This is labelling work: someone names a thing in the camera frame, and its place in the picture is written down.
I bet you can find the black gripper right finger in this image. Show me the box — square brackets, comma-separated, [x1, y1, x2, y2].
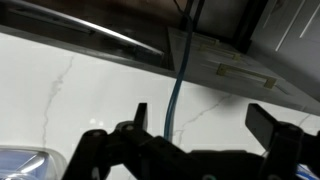
[245, 103, 320, 180]

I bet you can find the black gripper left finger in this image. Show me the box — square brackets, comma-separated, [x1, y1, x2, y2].
[62, 103, 187, 180]

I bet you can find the clear plastic lunch box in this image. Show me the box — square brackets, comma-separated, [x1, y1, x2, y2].
[0, 146, 67, 180]

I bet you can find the grey cabinet drawer front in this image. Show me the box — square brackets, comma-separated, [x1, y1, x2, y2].
[167, 26, 320, 116]

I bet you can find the brass drawer handle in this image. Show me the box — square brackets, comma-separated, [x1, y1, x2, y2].
[216, 63, 277, 89]

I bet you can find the stainless dishwasher handle bar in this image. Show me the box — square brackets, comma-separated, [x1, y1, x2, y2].
[0, 0, 164, 55]

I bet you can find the long black power cable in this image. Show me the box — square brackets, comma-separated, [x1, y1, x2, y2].
[163, 0, 205, 142]

